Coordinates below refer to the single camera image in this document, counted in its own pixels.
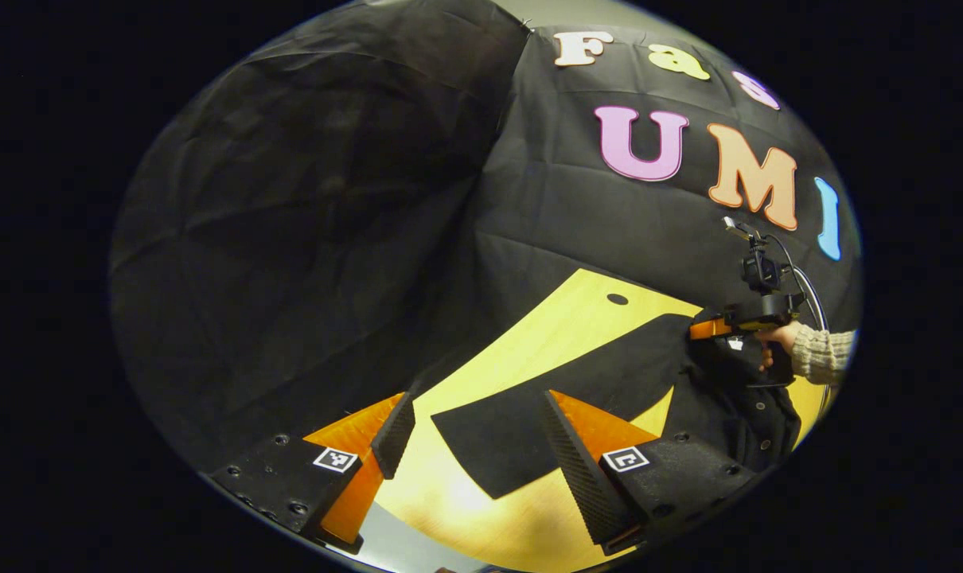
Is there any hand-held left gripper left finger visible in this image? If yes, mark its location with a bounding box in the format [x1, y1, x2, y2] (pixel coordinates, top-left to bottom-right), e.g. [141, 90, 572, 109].
[207, 392, 417, 555]

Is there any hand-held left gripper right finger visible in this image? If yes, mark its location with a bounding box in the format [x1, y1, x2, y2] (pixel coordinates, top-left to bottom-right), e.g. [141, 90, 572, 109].
[542, 390, 757, 556]

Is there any black coat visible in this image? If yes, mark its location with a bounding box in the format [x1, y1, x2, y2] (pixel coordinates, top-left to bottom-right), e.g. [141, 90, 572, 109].
[431, 313, 802, 500]

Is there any black backdrop cloth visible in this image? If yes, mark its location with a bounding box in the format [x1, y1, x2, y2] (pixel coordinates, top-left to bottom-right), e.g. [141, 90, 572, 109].
[107, 0, 863, 470]

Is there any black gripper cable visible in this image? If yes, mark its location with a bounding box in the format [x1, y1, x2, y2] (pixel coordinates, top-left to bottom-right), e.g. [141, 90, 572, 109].
[766, 233, 836, 415]

